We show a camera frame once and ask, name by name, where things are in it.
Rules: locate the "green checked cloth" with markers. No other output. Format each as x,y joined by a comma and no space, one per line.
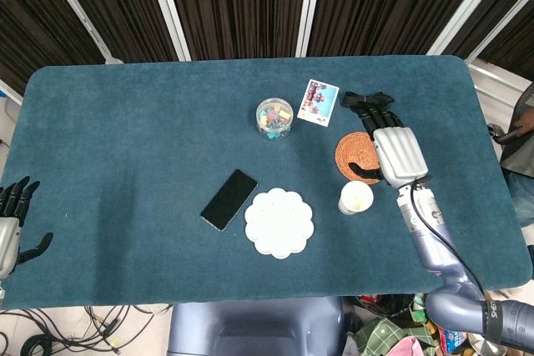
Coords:
377,333

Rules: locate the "white flower-shaped palette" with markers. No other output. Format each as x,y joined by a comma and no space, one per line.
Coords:
278,222

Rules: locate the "dark slatted partition screen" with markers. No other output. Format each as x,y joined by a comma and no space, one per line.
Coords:
238,1

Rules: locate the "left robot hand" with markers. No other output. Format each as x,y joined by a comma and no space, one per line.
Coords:
6,222

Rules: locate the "blue table mat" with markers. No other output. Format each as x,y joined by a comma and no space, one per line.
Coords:
167,156

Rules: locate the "pink cloth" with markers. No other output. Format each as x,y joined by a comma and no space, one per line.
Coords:
402,347

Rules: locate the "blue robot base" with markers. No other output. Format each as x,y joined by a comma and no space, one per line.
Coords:
254,324

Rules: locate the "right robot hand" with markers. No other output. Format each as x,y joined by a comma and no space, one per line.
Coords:
399,151

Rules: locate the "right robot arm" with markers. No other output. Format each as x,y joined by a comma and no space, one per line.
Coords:
446,256

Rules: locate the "printed photo card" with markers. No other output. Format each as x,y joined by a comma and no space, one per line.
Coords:
318,102

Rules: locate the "clear jar of coloured clips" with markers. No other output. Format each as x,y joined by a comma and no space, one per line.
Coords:
274,119

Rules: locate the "white paper cup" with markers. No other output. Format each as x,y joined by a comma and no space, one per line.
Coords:
355,198

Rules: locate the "orange woven coaster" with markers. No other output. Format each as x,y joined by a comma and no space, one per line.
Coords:
355,153

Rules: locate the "person in jeans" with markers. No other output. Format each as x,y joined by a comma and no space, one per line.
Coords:
519,151

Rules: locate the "black smartphone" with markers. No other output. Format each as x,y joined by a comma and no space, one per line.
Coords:
229,199

